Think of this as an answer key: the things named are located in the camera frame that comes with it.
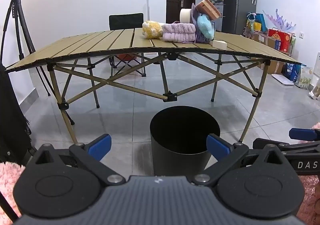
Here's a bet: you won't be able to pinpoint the black suitcase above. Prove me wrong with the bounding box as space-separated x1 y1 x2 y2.
0 65 33 165

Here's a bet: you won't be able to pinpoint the yellow white plush toy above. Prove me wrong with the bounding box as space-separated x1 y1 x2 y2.
142 20 167 39

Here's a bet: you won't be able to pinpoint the small white block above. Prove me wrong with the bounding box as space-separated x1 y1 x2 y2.
212 39 227 49

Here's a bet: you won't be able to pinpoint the pink fluffy clothing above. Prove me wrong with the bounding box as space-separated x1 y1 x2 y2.
0 162 27 218

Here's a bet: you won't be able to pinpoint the purple mesh bag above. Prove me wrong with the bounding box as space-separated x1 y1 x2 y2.
190 3 215 44

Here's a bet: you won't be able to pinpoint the flat white board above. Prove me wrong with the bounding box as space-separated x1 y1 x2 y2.
271 73 295 86

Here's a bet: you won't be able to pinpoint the white tape roll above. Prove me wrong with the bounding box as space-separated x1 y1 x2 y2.
179 8 193 25

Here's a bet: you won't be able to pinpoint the purple coral decoration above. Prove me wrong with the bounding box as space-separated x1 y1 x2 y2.
262 9 297 33

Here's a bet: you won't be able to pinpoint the black camera tripod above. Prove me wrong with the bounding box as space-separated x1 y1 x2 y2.
0 0 75 125

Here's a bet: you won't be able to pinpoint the black round trash bin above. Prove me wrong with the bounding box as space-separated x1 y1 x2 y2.
149 105 221 177

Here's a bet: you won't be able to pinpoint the grey refrigerator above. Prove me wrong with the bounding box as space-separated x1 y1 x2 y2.
223 0 257 35

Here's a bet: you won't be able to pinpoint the dark green folding chair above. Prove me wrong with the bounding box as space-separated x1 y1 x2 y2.
109 13 148 77

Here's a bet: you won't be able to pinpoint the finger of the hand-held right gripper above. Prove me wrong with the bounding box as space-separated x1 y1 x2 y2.
252 137 293 157
289 127 320 142

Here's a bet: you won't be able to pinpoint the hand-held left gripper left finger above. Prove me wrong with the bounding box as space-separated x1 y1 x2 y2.
32 134 127 187

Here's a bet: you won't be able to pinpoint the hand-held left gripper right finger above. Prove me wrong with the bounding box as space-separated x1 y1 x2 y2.
192 134 288 187

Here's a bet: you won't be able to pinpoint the blue and yellow gift bags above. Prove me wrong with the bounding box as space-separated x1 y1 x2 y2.
246 12 265 33

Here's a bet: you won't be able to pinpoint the white green package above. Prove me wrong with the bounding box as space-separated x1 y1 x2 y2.
297 66 313 89

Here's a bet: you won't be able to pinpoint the light blue fluffy toy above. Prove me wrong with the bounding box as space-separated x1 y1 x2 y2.
197 13 215 39

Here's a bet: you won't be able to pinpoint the tan slatted folding table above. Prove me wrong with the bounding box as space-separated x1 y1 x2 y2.
4 27 304 144

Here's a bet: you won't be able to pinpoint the purple fluffy towel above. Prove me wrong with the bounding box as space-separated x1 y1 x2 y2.
161 23 198 43

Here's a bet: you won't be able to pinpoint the red gift box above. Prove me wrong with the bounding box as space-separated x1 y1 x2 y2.
267 28 293 51

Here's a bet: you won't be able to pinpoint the blue package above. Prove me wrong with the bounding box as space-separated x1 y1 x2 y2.
284 63 303 83

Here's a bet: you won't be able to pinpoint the beige object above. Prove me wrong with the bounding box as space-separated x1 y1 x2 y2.
309 82 320 100

